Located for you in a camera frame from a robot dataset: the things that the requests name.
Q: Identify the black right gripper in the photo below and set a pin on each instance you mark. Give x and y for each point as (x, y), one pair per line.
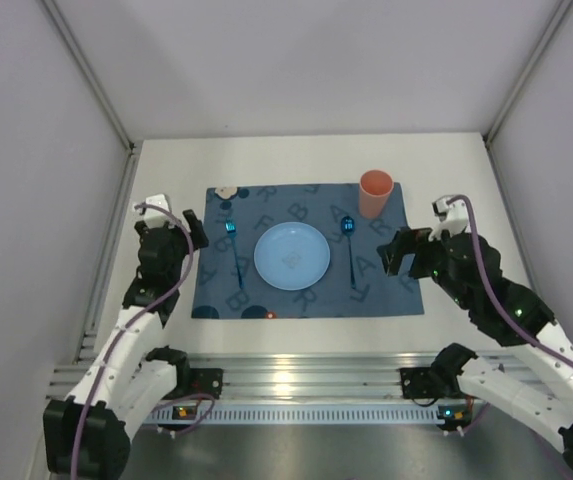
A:
(413, 248)

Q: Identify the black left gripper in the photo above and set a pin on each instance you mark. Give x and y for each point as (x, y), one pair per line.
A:
(176, 233)

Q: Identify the blue metallic fork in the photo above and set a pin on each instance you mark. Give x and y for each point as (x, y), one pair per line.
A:
(231, 230)

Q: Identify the blue letter placemat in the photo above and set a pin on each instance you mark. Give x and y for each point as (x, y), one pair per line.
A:
(255, 209)

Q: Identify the blue metallic spoon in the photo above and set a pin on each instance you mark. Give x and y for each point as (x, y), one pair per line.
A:
(348, 229)

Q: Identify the pink plastic cup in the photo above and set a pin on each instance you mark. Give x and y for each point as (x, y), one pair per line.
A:
(375, 188)

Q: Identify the light blue plate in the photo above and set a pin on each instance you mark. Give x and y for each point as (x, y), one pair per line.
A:
(292, 256)

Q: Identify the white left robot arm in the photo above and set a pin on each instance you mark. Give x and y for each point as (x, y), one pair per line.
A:
(88, 433)

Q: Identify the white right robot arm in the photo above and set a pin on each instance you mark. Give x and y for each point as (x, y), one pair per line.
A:
(522, 324)

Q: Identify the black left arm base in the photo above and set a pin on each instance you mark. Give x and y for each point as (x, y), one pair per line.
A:
(200, 381)

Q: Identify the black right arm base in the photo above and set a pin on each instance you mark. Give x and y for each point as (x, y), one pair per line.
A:
(425, 386)

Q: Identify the aluminium frame rail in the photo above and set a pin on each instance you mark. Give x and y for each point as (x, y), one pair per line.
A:
(306, 378)

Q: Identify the white slotted cable duct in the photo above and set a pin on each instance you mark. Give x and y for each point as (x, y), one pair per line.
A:
(183, 415)

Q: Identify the left corner frame post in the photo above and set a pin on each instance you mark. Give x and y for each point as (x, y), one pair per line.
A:
(63, 29)

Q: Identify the corner frame post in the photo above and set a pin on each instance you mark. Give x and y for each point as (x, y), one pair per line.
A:
(63, 29)
(553, 24)

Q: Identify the right corner frame post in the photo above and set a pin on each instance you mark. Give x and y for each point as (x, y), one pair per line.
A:
(553, 24)

